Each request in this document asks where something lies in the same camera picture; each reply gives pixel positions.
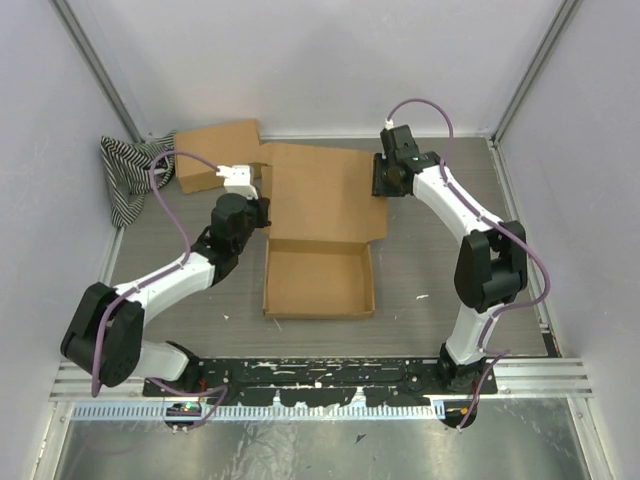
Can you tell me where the striped black white cloth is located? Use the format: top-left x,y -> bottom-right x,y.
99,131 -> 175,228

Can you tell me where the left aluminium corner post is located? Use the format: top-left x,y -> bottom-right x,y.
51,0 -> 151,142

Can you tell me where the aluminium front rail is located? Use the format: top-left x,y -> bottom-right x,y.
49,357 -> 594,401

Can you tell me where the white slotted cable duct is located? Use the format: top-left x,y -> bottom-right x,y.
71,400 -> 445,422

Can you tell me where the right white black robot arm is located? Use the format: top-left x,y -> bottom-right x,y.
372,121 -> 528,395

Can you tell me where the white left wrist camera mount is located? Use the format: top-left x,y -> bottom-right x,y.
216,165 -> 259,200

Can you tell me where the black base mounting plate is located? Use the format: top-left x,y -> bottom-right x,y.
141,355 -> 500,407

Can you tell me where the right aluminium corner post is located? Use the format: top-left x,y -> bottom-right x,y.
490,0 -> 583,144

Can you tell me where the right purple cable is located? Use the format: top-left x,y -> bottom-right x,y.
384,97 -> 554,432

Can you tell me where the brown cardboard box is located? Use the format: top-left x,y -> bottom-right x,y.
174,119 -> 261,194

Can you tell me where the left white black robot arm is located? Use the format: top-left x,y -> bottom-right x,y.
60,193 -> 271,397

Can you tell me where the aluminium corner post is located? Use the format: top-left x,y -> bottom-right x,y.
490,0 -> 583,144
51,0 -> 151,142

